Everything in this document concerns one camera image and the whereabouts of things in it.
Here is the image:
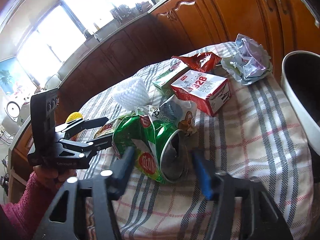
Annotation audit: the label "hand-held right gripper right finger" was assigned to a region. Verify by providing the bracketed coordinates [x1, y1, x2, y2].
[192, 152, 293, 240]

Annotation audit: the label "green carton box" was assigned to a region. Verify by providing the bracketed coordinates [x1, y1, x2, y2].
[152, 63, 190, 97]

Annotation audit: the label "plaid cloth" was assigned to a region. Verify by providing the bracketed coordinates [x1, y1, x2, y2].
[74, 41, 313, 240]

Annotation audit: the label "wooden knife block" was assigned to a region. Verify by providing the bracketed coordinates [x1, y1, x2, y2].
[109, 4, 133, 22]

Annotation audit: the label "speckled kitchen countertop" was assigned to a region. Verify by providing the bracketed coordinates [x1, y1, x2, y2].
[10, 0, 208, 155]

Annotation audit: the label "crushed green paper cup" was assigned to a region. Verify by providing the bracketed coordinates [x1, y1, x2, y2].
[112, 114, 191, 185]

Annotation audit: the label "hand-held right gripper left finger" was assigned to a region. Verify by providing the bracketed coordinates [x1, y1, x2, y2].
[32, 147, 136, 240]

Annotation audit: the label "wooden lower kitchen cabinets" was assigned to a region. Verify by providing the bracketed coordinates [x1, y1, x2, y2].
[10, 0, 320, 195]

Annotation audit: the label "white foam fruit net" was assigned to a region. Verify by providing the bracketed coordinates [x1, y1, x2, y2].
[112, 77, 150, 111]

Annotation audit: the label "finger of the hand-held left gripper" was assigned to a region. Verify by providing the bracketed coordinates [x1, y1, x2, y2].
[56, 117, 109, 141]
[62, 133, 113, 157]

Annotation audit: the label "white paper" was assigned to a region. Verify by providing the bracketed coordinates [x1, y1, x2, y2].
[221, 33, 273, 86]

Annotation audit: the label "yellow foam fruit net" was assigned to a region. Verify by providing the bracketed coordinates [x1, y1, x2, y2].
[65, 112, 83, 123]

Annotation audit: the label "red white carton box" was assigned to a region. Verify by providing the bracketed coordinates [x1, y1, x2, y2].
[170, 69, 230, 117]

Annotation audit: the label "person's left hand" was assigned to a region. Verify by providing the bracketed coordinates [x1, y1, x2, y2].
[33, 166, 78, 188]

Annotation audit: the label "white round appliance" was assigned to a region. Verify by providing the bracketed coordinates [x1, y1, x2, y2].
[5, 101, 25, 118]

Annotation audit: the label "person's left forearm pink sleeve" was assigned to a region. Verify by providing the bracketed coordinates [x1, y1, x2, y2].
[0, 172, 63, 240]

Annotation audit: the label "red foil snack wrapper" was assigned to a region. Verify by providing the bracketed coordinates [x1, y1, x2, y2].
[172, 52, 222, 73]

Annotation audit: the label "metal sink faucet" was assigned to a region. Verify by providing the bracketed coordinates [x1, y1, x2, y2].
[83, 29, 101, 43]

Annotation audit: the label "kitchen window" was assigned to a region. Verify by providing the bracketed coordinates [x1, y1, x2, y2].
[15, 0, 140, 80]

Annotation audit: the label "white rimmed black bin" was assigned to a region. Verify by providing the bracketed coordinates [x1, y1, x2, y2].
[281, 51, 320, 156]

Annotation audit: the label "blue wall picture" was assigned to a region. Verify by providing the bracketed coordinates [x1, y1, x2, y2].
[0, 57, 28, 96]

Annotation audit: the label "red yellow snack packet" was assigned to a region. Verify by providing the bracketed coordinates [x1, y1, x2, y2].
[96, 118, 123, 138]

